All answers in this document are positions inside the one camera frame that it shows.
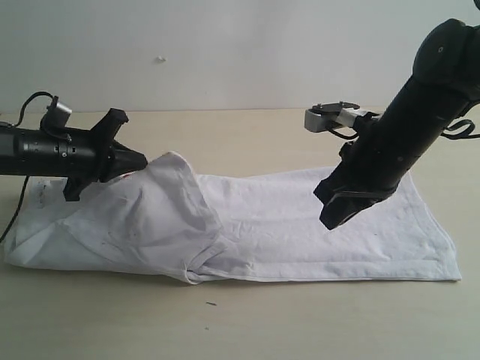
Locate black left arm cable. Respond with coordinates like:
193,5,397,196
0,91,57,245

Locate white t-shirt with red lettering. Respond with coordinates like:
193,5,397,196
4,152,461,284

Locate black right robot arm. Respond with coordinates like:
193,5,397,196
314,19,479,230

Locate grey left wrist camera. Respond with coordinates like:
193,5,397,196
46,96,72,123

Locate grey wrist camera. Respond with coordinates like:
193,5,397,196
304,101,382,134
46,96,72,123

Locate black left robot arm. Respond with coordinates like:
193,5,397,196
1,109,148,201

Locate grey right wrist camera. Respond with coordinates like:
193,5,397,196
304,101,382,134

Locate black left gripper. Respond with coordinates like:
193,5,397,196
55,108,148,202

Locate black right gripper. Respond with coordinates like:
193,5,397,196
313,139,413,230

